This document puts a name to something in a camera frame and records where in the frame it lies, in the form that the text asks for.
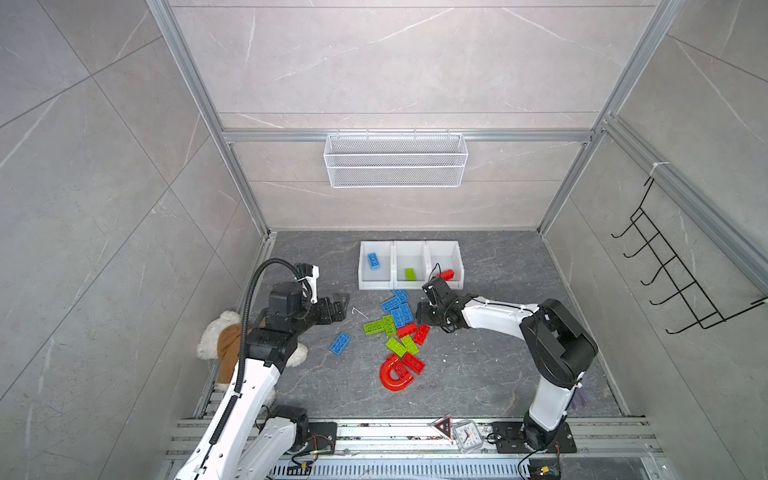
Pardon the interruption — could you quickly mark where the red lego brick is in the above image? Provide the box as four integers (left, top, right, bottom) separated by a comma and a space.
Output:
438, 270, 455, 281
412, 325, 430, 346
397, 323, 418, 338
401, 353, 425, 375

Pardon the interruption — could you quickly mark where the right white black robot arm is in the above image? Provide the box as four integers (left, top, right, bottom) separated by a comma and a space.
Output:
417, 277, 599, 452

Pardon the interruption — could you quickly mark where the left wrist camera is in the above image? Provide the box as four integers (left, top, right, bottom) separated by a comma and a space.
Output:
296, 263, 319, 304

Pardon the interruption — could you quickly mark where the black wire hook rack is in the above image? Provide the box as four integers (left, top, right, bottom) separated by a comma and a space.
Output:
611, 177, 767, 335

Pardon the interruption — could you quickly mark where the lone blue lego brick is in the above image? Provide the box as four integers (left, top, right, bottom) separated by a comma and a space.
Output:
329, 333, 351, 355

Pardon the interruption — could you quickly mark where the right white storage bin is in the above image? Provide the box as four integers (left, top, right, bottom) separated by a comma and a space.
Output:
426, 240, 465, 290

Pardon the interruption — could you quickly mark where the red horseshoe magnet toy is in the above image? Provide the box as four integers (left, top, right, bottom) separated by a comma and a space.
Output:
379, 354, 414, 392

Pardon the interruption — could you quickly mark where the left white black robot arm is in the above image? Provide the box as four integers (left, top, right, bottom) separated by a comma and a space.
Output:
175, 258, 350, 479

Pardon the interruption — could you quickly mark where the red triangle sign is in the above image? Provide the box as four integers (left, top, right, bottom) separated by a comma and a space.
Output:
430, 416, 453, 441

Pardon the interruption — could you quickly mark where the left white storage bin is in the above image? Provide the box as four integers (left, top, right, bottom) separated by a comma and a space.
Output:
358, 241, 394, 290

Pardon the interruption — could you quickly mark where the middle white storage bin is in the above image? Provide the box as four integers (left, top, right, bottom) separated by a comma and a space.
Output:
393, 241, 427, 290

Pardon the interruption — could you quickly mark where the white storage bin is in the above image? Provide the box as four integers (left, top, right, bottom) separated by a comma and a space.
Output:
426, 240, 465, 290
358, 241, 394, 290
393, 241, 427, 290

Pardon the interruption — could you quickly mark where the blue lego brick long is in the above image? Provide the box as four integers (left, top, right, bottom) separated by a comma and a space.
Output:
381, 298, 402, 312

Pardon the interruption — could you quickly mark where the purple toy fork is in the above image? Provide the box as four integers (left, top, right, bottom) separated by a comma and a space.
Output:
570, 386, 588, 411

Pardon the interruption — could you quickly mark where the blue lego brick top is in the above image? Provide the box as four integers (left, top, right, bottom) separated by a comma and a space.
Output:
393, 289, 409, 303

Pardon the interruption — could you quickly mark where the small clear clock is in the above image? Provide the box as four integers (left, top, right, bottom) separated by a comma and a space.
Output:
452, 420, 485, 453

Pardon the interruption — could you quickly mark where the white wire mesh basket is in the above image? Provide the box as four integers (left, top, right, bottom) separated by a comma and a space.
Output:
323, 133, 469, 188

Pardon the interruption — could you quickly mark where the green lego brick long left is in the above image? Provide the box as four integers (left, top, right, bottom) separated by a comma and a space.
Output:
364, 315, 397, 337

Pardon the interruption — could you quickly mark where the white brown plush toy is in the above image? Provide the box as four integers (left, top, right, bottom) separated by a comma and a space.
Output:
196, 310, 309, 409

